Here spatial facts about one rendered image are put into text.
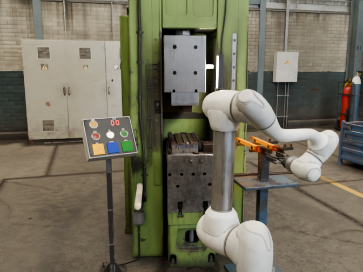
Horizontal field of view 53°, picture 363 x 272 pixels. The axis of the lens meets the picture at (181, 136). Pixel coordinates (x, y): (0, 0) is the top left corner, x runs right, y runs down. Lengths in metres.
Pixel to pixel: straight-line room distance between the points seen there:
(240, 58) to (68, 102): 5.43
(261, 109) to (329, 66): 9.09
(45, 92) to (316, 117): 6.89
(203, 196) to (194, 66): 0.96
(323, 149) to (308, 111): 8.38
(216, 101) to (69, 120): 6.41
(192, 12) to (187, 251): 1.81
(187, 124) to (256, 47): 6.46
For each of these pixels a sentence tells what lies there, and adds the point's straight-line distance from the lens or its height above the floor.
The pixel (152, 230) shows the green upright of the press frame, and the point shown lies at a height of 0.24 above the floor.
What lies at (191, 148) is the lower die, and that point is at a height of 0.95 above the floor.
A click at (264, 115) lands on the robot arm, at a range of 1.51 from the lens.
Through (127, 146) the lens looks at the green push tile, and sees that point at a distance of 2.52.
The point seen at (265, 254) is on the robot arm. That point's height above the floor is 0.77.
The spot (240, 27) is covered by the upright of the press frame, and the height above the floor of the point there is 1.84.
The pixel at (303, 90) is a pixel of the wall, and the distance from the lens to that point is 10.13.
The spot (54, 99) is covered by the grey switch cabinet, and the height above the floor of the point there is 0.93.
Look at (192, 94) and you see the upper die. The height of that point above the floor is 1.35.
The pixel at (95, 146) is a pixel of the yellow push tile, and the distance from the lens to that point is 2.46.
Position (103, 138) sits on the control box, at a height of 1.07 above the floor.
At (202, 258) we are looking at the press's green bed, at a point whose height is 0.08.
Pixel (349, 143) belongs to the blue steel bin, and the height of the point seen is 0.38.
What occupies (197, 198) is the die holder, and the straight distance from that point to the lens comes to 2.75.
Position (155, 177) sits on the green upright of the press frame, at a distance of 2.89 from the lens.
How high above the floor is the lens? 1.53
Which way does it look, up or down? 11 degrees down
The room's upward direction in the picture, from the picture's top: straight up
